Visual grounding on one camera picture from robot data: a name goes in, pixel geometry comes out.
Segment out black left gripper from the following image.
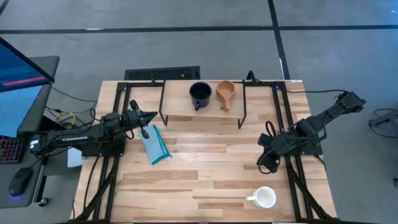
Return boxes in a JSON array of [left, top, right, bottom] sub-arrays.
[[123, 99, 159, 140]]

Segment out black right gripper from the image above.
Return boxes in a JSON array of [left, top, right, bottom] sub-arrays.
[[257, 130, 295, 174]]

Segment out white mug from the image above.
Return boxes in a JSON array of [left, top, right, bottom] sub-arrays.
[[246, 185, 277, 208]]

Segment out dark blue mug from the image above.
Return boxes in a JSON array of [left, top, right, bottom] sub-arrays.
[[188, 81, 213, 112]]

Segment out wooden cup with handle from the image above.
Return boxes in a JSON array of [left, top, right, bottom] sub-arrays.
[[216, 80, 237, 112]]

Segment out teal folded cloth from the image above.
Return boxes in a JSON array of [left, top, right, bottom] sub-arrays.
[[138, 124, 172, 165]]

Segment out black perforated floor panel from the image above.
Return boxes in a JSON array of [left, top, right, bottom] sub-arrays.
[[124, 65, 201, 81]]

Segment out white paper sheet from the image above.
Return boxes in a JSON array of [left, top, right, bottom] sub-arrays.
[[67, 147, 84, 169]]

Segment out computer monitor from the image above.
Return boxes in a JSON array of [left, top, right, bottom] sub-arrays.
[[0, 36, 55, 93]]

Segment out backlit keyboard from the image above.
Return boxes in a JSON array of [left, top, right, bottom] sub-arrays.
[[0, 136, 24, 164]]

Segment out black computer mouse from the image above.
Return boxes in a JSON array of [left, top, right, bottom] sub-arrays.
[[8, 167, 34, 197]]

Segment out grey side desk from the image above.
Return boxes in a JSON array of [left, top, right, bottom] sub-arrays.
[[0, 55, 60, 210]]

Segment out wooden shelf with black frame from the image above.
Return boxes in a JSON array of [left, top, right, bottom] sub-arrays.
[[158, 79, 248, 130]]

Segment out yellow cable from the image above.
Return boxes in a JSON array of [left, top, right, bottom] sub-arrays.
[[54, 111, 77, 129]]

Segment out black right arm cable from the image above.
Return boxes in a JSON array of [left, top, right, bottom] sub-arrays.
[[246, 70, 351, 94]]

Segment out black stand with cables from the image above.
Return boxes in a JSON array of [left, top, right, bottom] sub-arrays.
[[368, 108, 398, 139]]

